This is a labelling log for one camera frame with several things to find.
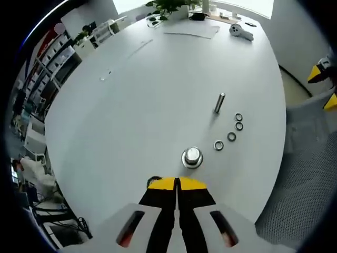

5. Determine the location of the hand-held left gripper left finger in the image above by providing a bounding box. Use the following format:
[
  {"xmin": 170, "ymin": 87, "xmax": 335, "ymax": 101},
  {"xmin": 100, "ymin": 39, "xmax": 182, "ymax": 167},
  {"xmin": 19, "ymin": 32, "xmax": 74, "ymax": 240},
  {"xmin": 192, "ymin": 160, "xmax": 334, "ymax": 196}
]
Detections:
[{"xmin": 63, "ymin": 177, "xmax": 176, "ymax": 253}]

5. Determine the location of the large threaded steel stud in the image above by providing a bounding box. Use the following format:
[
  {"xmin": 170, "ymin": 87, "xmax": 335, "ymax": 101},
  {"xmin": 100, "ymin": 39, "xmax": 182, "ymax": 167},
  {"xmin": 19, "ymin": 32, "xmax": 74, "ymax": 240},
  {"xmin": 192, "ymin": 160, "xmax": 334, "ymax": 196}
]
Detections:
[{"xmin": 185, "ymin": 147, "xmax": 201, "ymax": 166}]

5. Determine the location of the white slatted chair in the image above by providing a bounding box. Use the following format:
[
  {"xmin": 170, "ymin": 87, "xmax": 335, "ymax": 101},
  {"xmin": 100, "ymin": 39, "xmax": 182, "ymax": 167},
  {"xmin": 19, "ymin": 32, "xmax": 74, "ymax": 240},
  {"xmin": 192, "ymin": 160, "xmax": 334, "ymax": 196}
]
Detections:
[{"xmin": 92, "ymin": 15, "xmax": 129, "ymax": 48}]

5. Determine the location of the small black pouch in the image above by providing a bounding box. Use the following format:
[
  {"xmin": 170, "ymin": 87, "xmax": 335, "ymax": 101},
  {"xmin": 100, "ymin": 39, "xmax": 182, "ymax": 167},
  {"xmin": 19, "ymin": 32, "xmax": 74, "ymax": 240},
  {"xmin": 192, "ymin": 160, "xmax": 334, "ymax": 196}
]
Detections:
[{"xmin": 189, "ymin": 12, "xmax": 210, "ymax": 21}]

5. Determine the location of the wooden board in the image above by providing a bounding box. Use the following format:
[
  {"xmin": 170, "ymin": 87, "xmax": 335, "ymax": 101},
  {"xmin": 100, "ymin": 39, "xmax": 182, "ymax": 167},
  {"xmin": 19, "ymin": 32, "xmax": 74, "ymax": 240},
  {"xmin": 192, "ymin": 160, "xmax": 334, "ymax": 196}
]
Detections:
[{"xmin": 207, "ymin": 12, "xmax": 242, "ymax": 22}]

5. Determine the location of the small plant in glass bowl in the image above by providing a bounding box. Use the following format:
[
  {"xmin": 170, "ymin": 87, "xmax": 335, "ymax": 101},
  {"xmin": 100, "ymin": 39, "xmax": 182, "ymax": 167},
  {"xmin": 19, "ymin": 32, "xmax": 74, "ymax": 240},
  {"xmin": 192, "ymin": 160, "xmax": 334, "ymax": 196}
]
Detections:
[{"xmin": 146, "ymin": 14, "xmax": 169, "ymax": 27}]

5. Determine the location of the white paper sheet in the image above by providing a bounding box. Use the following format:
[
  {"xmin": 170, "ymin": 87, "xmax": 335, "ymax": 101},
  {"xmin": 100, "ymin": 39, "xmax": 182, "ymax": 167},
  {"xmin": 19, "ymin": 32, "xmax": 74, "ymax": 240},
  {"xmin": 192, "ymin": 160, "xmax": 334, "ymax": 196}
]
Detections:
[{"xmin": 163, "ymin": 25, "xmax": 221, "ymax": 40}]

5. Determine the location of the large potted green plant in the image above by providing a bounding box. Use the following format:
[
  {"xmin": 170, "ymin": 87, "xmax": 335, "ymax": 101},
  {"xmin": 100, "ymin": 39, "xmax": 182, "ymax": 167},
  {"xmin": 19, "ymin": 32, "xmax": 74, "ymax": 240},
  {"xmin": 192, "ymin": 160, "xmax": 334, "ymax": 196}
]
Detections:
[{"xmin": 145, "ymin": 0, "xmax": 203, "ymax": 21}]

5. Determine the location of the small background plant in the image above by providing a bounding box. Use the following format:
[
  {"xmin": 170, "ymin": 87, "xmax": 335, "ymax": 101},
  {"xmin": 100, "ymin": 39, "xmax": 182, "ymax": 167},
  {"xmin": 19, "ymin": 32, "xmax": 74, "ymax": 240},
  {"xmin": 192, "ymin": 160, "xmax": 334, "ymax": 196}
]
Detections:
[{"xmin": 73, "ymin": 25, "xmax": 92, "ymax": 44}]

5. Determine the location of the small threaded steel stud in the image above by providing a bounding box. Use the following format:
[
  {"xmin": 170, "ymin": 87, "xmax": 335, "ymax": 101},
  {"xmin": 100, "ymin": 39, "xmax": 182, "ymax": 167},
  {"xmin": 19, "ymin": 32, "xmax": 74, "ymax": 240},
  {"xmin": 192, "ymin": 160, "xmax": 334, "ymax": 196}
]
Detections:
[{"xmin": 212, "ymin": 92, "xmax": 226, "ymax": 114}]

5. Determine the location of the white storage shelving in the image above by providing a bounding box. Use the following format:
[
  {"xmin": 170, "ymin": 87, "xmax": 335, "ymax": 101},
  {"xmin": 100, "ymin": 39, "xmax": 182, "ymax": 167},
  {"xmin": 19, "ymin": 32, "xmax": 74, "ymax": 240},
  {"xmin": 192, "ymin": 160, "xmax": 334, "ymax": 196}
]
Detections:
[{"xmin": 22, "ymin": 33, "xmax": 83, "ymax": 111}]

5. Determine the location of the black cable bundle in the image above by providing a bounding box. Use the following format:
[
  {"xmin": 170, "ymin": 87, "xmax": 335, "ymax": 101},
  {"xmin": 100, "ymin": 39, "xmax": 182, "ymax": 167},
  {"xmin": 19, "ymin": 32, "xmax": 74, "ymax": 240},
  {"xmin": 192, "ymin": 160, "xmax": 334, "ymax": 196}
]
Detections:
[{"xmin": 34, "ymin": 202, "xmax": 93, "ymax": 239}]

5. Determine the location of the grey handheld controller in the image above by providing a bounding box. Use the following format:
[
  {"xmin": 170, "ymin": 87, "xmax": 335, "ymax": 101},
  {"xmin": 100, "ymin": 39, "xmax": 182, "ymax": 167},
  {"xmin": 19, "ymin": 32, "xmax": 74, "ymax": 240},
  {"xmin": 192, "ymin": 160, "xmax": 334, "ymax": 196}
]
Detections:
[
  {"xmin": 229, "ymin": 23, "xmax": 255, "ymax": 42},
  {"xmin": 236, "ymin": 24, "xmax": 254, "ymax": 37}
]

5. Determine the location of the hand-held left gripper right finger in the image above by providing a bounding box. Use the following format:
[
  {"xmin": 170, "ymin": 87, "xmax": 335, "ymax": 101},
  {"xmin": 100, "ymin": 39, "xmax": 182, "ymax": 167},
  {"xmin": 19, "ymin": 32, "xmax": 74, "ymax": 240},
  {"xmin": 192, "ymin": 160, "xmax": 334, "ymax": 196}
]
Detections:
[{"xmin": 176, "ymin": 177, "xmax": 293, "ymax": 253}]

